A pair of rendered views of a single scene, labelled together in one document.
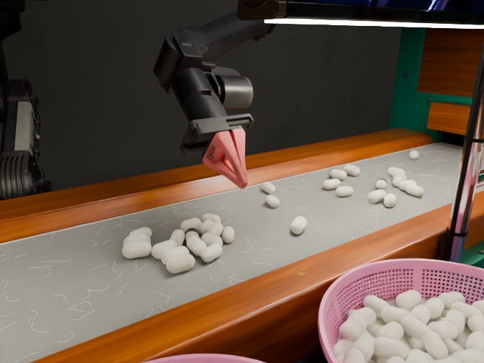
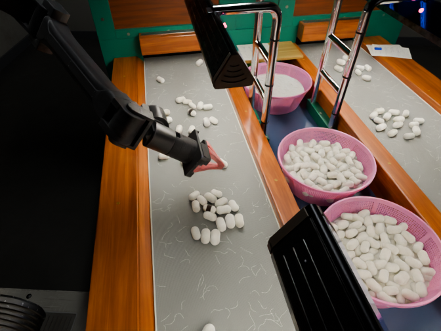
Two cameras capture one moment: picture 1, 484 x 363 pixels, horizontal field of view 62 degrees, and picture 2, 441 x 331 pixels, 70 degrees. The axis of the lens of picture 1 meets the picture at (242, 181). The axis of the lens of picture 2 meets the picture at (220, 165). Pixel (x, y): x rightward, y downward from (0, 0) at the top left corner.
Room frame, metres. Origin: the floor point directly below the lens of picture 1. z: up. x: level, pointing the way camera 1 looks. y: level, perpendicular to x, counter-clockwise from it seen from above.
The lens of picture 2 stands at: (0.32, 0.50, 1.37)
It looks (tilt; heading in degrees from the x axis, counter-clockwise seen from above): 45 degrees down; 293
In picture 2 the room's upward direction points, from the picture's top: straight up
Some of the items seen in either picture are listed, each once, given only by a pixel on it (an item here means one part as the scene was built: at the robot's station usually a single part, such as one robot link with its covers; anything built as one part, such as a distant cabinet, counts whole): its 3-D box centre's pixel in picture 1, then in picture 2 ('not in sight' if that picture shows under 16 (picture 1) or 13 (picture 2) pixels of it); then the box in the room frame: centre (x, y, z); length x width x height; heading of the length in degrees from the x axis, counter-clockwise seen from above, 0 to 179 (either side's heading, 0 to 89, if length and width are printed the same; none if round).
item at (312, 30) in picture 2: not in sight; (332, 28); (0.40, -0.98, 0.83); 0.30 x 0.06 x 0.07; 33
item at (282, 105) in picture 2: not in sight; (274, 89); (0.53, -0.57, 0.72); 0.27 x 0.27 x 0.10
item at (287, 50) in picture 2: not in sight; (260, 52); (0.65, -0.75, 0.77); 0.33 x 0.15 x 0.01; 33
